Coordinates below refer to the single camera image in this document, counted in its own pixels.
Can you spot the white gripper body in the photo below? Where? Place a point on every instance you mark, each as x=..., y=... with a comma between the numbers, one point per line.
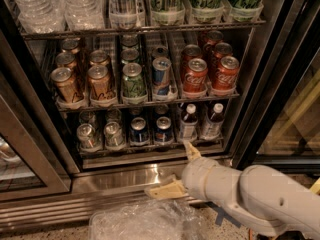
x=197, y=178

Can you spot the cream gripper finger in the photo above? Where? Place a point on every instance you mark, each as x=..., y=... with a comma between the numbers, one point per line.
x=171, y=190
x=192, y=153

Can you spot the pepsi can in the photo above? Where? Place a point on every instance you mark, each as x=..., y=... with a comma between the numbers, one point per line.
x=163, y=131
x=138, y=131
x=135, y=112
x=161, y=110

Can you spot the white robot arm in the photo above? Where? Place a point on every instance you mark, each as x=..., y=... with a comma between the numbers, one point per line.
x=259, y=197

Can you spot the front left coca-cola can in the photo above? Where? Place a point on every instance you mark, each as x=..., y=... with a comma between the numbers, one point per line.
x=195, y=74

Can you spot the coca-cola can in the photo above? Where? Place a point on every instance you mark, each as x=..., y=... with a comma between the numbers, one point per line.
x=195, y=74
x=225, y=75
x=217, y=52
x=211, y=37
x=189, y=52

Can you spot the front right coca-cola can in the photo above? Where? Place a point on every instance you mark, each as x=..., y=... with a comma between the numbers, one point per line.
x=225, y=75

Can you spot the silver can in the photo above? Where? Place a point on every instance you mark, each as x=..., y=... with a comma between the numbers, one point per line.
x=88, y=136
x=113, y=136
x=113, y=115
x=88, y=117

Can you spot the front green can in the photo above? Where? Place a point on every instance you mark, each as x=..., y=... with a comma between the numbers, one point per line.
x=133, y=85

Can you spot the front blue red bull can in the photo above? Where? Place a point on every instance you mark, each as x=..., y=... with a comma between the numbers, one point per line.
x=161, y=75

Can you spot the front left silver can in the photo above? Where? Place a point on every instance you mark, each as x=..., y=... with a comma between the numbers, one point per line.
x=88, y=136

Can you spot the rear left coca-cola can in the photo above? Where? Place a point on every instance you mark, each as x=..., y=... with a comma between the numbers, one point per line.
x=189, y=52

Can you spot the rear blue can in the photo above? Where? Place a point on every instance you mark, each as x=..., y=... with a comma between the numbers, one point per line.
x=160, y=51

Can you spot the middle right coca-cola can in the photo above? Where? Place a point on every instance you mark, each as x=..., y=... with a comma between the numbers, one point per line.
x=217, y=52

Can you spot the rear left silver can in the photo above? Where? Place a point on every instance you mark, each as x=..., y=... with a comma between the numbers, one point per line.
x=88, y=117

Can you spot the stainless steel glass-door fridge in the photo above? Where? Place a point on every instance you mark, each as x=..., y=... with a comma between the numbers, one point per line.
x=273, y=42

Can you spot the rear right coca-cola can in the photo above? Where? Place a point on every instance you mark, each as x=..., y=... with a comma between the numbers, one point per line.
x=211, y=37

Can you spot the middle green can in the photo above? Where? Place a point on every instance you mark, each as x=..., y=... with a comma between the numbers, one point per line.
x=130, y=55

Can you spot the gold can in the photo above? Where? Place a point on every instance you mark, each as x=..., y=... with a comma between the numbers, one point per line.
x=99, y=57
x=100, y=81
x=67, y=84
x=67, y=59
x=71, y=45

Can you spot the rear green can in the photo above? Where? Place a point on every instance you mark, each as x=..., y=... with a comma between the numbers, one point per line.
x=129, y=41

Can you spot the front left gold can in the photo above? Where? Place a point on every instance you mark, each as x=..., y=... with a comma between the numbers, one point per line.
x=67, y=84

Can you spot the tall green can left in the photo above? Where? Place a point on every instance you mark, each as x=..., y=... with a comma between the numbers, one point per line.
x=206, y=11

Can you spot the tall green plaid can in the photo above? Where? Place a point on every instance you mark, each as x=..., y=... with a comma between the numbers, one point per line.
x=166, y=12

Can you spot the middle left gold can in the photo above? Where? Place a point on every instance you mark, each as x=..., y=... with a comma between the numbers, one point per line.
x=67, y=59

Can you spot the tall green can right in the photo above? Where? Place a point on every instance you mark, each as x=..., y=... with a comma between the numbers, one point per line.
x=245, y=10

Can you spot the rear left gold can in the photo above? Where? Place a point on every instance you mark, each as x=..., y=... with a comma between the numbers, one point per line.
x=71, y=45

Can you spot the tall plaid can top shelf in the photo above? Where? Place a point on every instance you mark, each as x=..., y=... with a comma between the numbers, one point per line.
x=122, y=13

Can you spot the clear plastic bin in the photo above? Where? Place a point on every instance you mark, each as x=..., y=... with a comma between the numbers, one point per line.
x=149, y=220

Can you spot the right white-cap bottle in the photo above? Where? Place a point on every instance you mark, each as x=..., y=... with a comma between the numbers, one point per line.
x=212, y=123

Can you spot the white-cap bottle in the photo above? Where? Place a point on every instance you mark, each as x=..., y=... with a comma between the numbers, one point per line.
x=212, y=123
x=188, y=122

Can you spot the left white-cap bottle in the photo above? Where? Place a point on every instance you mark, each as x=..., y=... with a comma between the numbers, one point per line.
x=188, y=122

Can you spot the blue tape cross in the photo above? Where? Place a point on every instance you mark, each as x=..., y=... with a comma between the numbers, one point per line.
x=222, y=215

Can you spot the clear water bottle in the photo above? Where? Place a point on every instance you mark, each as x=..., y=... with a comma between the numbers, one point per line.
x=84, y=14
x=41, y=16

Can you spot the left clear water bottle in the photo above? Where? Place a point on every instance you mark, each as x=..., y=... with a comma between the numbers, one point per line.
x=41, y=16

